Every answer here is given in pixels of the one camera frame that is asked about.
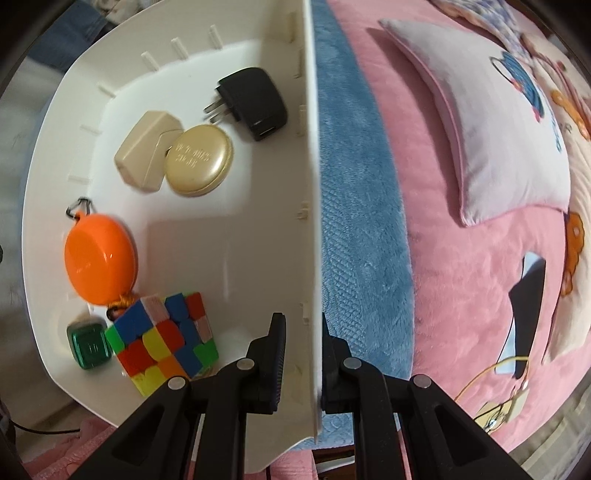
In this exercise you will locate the beige plastic box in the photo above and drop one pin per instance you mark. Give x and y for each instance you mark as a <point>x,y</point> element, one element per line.
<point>138,152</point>

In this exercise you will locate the pink bedsheet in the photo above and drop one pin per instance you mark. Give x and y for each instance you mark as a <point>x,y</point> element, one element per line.
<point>438,277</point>

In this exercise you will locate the multicoloured puzzle cube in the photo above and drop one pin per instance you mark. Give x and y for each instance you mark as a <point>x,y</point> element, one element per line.
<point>157,341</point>

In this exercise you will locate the green bottle with gold cap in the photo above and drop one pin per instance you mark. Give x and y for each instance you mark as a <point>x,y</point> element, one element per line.
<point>90,346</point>

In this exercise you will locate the gold round compact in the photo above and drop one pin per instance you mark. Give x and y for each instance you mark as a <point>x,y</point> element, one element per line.
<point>198,161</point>

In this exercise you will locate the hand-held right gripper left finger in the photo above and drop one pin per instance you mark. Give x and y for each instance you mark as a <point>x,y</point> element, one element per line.
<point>277,360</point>

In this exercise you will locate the black flat device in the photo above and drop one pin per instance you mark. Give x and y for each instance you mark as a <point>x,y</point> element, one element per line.
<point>528,304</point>

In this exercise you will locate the white plastic storage bin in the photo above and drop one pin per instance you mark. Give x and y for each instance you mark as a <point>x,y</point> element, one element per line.
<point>231,184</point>

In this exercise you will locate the purple floral cloth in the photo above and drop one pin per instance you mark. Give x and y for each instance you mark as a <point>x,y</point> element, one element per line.
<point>498,18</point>

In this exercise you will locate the white printed pillow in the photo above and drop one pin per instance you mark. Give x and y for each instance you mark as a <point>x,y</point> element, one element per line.
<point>485,115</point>

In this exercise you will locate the orange round case with carabiner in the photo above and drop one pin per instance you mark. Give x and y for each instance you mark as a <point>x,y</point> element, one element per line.
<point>99,258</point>

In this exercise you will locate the blue plush blanket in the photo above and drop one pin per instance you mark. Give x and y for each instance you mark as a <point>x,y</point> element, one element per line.
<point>355,207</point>

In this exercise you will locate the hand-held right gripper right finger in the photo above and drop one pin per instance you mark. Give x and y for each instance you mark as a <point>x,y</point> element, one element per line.
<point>332,369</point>

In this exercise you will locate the black plug adapter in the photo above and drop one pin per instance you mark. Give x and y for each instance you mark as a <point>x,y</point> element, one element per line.
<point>254,99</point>

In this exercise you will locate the blue jeans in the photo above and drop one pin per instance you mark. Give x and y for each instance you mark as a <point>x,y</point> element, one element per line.
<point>69,37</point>

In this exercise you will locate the pink cartoon quilt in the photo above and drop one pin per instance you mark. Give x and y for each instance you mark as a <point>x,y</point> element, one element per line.
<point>572,152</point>

